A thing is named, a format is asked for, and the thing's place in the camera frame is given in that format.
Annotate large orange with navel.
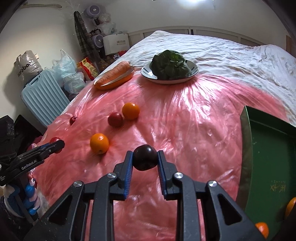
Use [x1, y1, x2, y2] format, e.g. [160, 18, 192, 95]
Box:
[285, 197, 296, 218]

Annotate dark purple plum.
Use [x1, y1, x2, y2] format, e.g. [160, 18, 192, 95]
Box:
[132, 145, 158, 171]

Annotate red plum front left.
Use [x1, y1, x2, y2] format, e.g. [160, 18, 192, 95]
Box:
[49, 137, 62, 154]

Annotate red plum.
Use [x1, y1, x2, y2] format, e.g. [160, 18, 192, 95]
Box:
[107, 111, 123, 128]
[69, 116, 78, 125]
[49, 137, 62, 154]

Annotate blue white toy figure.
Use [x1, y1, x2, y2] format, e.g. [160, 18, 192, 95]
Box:
[3, 171, 41, 218]

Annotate red plum far left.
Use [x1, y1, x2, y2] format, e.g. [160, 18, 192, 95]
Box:
[69, 116, 78, 125]

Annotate light blue suitcase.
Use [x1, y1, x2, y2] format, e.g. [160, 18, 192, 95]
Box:
[21, 70, 70, 126]

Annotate small orange middle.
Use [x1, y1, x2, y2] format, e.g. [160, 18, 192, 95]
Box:
[90, 133, 109, 155]

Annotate small orange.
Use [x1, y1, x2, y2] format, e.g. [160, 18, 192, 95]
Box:
[122, 102, 140, 120]
[90, 133, 109, 155]

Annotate green shallow box tray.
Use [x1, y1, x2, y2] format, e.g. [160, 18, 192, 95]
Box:
[236, 106, 295, 240]

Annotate red plum far middle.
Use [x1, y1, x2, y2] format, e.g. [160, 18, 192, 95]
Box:
[107, 111, 123, 128]

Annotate light blue plastic bag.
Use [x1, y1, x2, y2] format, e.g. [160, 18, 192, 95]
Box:
[45, 50, 85, 94]

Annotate grey printed bag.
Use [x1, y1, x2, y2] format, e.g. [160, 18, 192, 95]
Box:
[14, 50, 43, 87]

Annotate red yellow snack bag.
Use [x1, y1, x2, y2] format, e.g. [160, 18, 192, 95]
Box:
[76, 57, 99, 81]

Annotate small orange far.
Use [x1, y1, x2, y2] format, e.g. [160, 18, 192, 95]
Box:
[122, 102, 140, 120]

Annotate pink plastic sheet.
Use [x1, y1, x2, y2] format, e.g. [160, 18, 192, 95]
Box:
[32, 74, 290, 241]

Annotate orange oval plate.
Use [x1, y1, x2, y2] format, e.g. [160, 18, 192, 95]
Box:
[93, 66, 135, 90]

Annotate plaid scarf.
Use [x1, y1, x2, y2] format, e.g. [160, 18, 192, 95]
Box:
[74, 11, 98, 69]

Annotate carrot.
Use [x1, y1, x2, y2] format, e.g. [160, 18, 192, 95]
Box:
[94, 61, 131, 86]

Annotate lower purple fan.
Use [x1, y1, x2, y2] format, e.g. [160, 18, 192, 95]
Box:
[91, 34, 104, 49]

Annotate purple fan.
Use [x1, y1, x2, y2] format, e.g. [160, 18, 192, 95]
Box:
[83, 4, 100, 19]
[91, 34, 104, 49]

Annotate white cardboard box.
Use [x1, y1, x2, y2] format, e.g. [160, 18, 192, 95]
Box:
[103, 34, 130, 55]

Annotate white round plate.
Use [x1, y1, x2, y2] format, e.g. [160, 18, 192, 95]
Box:
[140, 60, 199, 85]

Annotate white plastic bags pile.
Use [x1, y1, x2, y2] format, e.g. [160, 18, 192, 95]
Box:
[98, 13, 116, 36]

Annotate upper purple fan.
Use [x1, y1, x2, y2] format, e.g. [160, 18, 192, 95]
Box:
[83, 4, 100, 19]

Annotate green leafy vegetable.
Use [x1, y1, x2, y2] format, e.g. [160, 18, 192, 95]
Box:
[150, 50, 191, 80]

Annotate white floral bed sheet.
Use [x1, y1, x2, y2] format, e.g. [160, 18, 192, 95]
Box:
[57, 31, 295, 129]

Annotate wooden headboard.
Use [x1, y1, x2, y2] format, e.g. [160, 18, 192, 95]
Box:
[286, 35, 296, 58]

